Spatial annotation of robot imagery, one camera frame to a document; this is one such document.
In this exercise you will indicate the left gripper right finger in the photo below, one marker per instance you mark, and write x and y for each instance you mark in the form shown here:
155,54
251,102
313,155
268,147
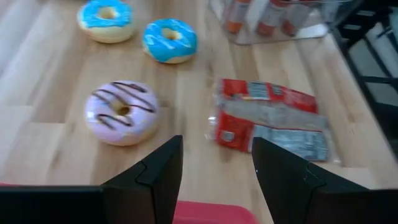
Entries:
289,193

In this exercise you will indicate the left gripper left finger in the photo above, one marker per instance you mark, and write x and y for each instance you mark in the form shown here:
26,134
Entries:
149,193

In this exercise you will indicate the pink frosted donut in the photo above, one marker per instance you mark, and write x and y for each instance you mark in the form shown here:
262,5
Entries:
102,130

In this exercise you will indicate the red snack packet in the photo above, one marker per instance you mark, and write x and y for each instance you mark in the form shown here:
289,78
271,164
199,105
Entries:
273,115

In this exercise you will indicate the blue frosted donut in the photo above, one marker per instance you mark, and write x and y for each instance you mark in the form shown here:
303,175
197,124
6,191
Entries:
161,49
90,18

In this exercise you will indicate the pink translucent plastic bin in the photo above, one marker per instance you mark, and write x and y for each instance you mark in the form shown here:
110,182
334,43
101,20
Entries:
217,214

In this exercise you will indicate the clear plastic container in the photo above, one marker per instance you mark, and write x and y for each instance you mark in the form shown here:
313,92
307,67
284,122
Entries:
317,31

